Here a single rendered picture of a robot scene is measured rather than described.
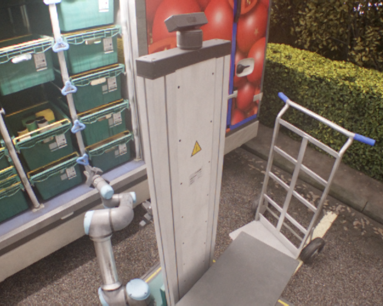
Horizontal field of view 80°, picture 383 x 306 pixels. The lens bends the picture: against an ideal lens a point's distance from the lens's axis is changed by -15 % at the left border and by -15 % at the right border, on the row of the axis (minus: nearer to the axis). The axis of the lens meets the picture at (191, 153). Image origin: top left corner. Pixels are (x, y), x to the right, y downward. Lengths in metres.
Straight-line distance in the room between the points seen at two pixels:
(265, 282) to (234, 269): 0.15
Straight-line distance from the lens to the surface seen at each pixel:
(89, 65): 1.81
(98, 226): 1.32
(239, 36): 2.45
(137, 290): 1.45
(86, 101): 1.86
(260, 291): 1.25
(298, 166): 1.94
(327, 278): 2.44
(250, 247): 1.36
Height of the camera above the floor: 1.93
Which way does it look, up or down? 35 degrees down
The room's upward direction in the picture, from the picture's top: straight up
